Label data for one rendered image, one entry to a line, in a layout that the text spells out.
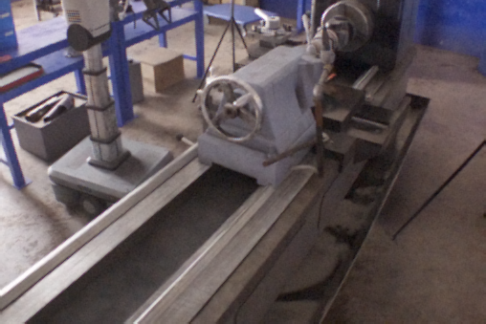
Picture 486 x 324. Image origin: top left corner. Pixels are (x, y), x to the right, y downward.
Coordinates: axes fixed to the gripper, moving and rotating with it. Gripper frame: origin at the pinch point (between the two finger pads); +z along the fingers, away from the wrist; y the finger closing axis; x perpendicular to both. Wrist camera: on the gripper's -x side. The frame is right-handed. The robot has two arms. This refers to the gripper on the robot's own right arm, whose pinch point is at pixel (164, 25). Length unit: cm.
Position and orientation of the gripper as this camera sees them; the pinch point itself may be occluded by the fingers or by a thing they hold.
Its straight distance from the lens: 181.3
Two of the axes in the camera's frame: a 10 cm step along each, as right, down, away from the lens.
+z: 4.7, 8.5, 2.6
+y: 3.7, -4.5, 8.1
